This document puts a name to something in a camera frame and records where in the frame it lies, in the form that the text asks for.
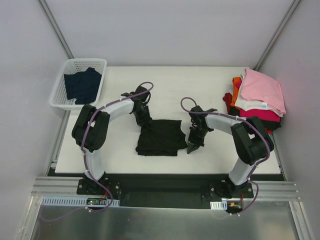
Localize magenta t shirt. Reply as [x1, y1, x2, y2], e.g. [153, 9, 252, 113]
[239, 109, 281, 123]

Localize pink t shirt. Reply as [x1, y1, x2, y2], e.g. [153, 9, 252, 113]
[239, 68, 286, 115]

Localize aluminium frame rail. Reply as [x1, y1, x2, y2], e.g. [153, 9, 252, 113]
[31, 176, 302, 202]

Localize right white cable duct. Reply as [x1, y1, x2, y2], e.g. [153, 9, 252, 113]
[210, 200, 228, 211]

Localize red t shirt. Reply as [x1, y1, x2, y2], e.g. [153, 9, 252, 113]
[222, 92, 275, 135]

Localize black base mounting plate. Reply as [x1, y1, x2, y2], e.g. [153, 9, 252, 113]
[76, 173, 254, 209]

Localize left white cable duct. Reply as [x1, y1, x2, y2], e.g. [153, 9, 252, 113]
[41, 196, 120, 208]

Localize white cable duct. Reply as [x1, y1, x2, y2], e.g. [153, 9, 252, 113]
[210, 200, 228, 211]
[41, 196, 120, 208]

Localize white plastic laundry basket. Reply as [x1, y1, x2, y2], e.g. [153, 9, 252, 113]
[49, 58, 107, 111]

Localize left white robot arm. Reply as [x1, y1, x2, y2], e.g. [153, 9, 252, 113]
[71, 85, 152, 195]

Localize navy blue t shirt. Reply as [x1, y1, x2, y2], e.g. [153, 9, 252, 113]
[64, 67, 102, 105]

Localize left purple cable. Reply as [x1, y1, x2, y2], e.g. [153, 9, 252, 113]
[39, 81, 154, 222]

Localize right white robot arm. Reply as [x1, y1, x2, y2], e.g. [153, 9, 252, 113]
[187, 105, 274, 199]

